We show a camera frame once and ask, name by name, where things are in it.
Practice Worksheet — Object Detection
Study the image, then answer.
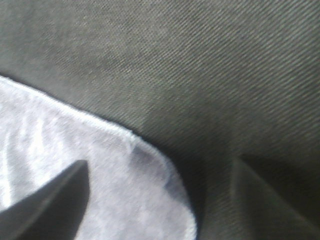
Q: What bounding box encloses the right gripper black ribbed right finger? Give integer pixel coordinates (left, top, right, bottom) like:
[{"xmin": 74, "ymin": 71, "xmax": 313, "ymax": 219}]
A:
[{"xmin": 200, "ymin": 155, "xmax": 320, "ymax": 240}]

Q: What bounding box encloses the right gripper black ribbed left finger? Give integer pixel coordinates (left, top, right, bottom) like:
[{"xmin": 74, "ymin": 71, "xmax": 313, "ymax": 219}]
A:
[{"xmin": 0, "ymin": 160, "xmax": 90, "ymax": 240}]

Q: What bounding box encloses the grey-blue towel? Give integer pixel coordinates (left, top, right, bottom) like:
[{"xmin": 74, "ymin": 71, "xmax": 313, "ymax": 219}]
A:
[{"xmin": 0, "ymin": 77, "xmax": 197, "ymax": 240}]

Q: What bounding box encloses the black table cloth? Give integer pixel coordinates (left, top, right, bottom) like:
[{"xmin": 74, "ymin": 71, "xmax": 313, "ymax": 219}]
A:
[{"xmin": 0, "ymin": 0, "xmax": 320, "ymax": 239}]

